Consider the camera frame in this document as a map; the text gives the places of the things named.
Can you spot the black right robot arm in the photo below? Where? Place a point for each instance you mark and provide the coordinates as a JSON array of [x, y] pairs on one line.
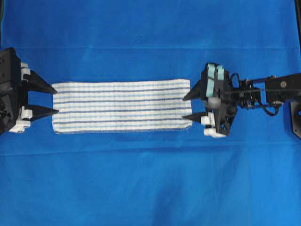
[[268, 94]]

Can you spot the blue striped white towel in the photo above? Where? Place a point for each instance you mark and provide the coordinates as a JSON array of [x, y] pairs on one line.
[[99, 107]]

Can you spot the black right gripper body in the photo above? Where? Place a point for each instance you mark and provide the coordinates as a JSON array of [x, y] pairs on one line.
[[221, 110]]

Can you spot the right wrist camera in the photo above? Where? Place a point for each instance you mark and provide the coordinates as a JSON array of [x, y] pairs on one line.
[[214, 77]]

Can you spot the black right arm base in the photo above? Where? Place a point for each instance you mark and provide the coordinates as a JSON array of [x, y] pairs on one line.
[[292, 119]]

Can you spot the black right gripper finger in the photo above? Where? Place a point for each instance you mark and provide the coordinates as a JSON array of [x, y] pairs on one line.
[[196, 117], [198, 91]]

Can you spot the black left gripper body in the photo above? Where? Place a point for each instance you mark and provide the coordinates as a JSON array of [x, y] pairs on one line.
[[13, 94]]

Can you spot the blue table cloth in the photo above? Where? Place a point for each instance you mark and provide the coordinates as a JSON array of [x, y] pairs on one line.
[[162, 178]]

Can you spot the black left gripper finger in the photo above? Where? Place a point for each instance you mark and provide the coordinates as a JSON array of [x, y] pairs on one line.
[[40, 112], [33, 82]]

